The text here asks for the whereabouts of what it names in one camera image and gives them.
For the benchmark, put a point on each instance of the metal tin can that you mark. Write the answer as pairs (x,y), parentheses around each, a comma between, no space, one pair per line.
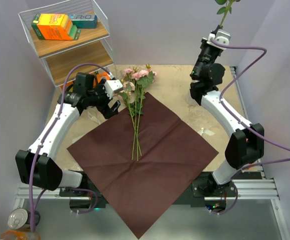
(19,220)

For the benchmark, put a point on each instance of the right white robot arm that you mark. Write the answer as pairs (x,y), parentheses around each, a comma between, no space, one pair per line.
(244,147)

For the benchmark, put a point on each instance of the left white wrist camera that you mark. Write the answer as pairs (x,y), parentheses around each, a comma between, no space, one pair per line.
(112,87)

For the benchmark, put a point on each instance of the orange sponge pack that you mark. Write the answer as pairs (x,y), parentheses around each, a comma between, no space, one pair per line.
(54,26)

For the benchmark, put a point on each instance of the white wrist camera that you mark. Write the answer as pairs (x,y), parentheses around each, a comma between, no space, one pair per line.
(112,87)
(219,39)

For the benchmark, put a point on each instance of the teal box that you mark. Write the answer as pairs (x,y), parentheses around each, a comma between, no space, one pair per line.
(84,21)

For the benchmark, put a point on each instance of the orange blister pack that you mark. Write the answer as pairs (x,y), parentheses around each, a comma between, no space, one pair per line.
(102,75)

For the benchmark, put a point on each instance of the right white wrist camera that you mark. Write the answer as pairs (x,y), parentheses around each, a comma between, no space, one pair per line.
(219,39)

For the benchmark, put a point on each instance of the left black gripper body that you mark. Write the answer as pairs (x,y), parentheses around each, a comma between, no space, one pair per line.
(100,99)

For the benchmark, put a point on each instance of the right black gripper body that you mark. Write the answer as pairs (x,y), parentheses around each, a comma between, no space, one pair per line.
(206,56)

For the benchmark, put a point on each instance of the white wire wooden shelf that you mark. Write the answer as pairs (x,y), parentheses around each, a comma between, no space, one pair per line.
(58,57)

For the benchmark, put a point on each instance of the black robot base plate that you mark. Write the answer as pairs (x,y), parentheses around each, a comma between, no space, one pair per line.
(202,192)

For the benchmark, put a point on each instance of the white ribbed vase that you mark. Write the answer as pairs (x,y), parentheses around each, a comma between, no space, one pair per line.
(190,101)

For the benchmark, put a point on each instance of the red wrapping paper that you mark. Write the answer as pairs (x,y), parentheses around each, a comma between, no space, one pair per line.
(173,155)

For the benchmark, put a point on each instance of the white printed ribbon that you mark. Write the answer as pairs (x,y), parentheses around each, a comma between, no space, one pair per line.
(98,121)

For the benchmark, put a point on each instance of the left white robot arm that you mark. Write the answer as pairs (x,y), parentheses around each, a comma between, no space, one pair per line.
(36,165)

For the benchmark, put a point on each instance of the cream white flower stem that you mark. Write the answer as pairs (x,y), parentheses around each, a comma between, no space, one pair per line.
(225,9)

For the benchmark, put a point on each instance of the pink flower bunch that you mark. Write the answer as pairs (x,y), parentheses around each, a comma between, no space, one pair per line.
(135,81)

